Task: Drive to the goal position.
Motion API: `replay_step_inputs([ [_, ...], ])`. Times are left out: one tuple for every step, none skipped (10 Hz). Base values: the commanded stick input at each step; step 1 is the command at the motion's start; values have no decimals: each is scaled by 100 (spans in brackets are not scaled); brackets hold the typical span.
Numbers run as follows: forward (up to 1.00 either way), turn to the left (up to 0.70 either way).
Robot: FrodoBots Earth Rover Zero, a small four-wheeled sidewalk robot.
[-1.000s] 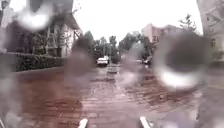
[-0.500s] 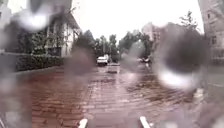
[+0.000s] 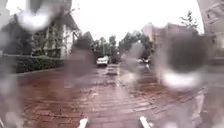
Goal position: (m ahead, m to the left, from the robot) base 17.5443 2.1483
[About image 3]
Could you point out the robot's own part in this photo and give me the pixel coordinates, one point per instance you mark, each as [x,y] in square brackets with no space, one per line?
[144,122]
[82,123]

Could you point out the row of trees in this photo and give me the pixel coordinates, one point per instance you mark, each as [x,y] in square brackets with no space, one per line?
[110,45]

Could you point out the green hedge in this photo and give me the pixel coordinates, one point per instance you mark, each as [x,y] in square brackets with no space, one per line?
[36,63]

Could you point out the red brick path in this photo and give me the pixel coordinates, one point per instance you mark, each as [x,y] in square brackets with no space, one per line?
[106,100]

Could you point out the tall grey building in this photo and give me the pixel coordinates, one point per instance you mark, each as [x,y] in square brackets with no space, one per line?
[213,26]

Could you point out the building with dark roof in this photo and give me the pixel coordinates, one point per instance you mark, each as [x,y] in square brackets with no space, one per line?
[53,36]

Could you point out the pale building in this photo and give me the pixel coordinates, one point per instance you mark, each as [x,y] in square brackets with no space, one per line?
[156,33]

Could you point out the white car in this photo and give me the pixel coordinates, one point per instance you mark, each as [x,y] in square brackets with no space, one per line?
[102,61]

